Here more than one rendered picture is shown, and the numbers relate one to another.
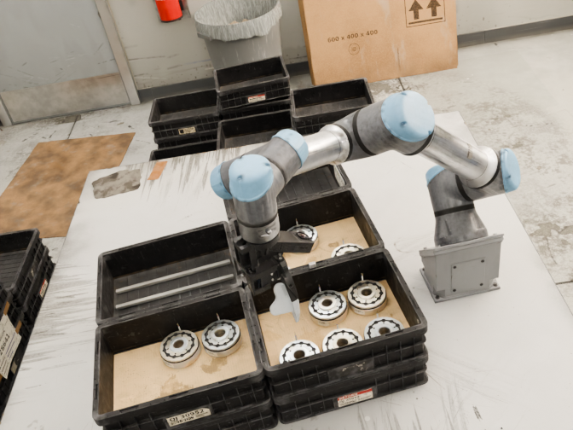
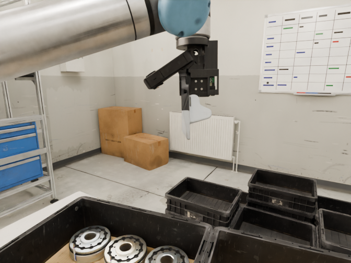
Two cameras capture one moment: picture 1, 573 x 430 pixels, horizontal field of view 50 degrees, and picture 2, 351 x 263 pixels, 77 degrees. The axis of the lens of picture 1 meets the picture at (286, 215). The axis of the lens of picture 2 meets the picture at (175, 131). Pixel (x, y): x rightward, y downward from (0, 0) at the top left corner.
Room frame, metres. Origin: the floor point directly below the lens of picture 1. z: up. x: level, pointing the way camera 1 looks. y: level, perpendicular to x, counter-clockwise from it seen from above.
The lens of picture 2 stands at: (1.37, 0.24, 1.27)
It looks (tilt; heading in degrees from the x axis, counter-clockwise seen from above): 13 degrees down; 206
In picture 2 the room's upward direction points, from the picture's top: straight up
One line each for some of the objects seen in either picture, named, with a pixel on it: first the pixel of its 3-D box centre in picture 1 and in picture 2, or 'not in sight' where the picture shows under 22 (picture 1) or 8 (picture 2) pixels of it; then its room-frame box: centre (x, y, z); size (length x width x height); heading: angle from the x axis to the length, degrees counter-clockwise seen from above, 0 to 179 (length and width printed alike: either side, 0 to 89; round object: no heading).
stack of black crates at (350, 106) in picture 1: (335, 135); not in sight; (2.76, -0.33, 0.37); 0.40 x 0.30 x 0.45; 86
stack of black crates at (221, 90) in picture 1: (257, 109); not in sight; (3.19, 0.04, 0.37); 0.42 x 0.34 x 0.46; 86
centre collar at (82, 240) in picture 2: (384, 331); (90, 237); (1.01, -0.18, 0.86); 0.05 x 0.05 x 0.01
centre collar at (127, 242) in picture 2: (342, 343); (125, 248); (1.00, -0.07, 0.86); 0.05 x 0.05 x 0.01
